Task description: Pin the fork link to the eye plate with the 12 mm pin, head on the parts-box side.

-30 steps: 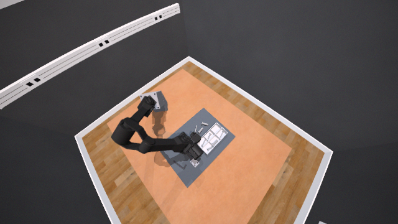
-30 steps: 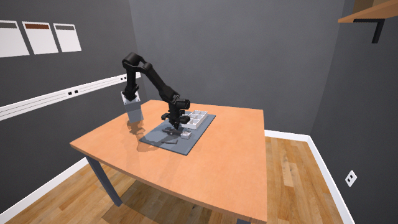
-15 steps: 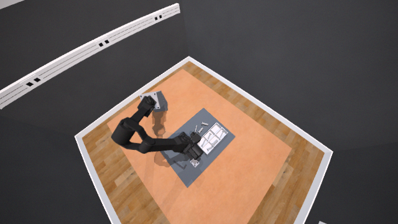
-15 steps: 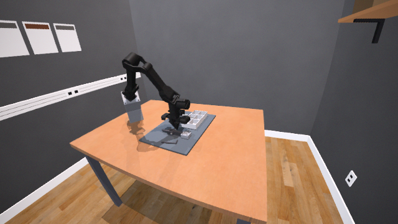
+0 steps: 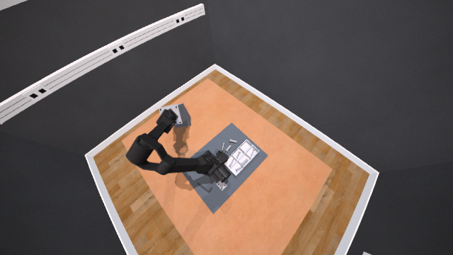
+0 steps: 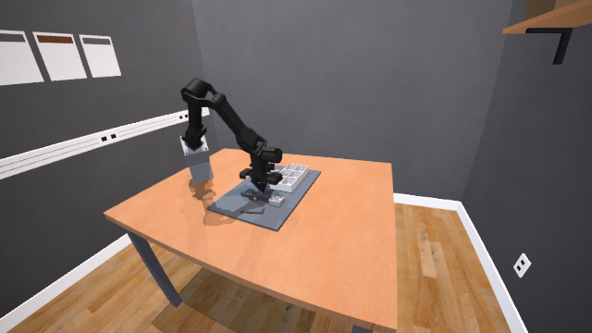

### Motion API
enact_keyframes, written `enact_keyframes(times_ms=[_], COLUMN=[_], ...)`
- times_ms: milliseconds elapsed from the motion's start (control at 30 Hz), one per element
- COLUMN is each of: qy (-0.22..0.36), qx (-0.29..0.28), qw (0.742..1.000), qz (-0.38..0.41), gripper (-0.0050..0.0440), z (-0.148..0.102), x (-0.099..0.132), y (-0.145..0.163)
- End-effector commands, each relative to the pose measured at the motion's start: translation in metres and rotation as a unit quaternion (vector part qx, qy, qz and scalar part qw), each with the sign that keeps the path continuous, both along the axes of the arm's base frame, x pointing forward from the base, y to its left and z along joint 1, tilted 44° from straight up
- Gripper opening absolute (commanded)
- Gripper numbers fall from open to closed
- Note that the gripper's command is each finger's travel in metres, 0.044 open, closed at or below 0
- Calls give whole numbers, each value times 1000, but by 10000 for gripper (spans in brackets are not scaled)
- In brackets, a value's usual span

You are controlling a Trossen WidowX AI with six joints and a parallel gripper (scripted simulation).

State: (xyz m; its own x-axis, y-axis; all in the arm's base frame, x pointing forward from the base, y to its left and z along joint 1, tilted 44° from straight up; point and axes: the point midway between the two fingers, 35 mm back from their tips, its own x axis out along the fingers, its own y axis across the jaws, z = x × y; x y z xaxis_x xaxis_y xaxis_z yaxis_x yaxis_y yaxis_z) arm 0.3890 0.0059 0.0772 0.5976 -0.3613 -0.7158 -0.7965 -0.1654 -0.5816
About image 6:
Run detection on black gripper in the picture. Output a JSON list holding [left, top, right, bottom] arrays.
[[239, 161, 283, 194]]

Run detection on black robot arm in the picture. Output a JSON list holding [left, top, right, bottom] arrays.
[[181, 78, 282, 173]]

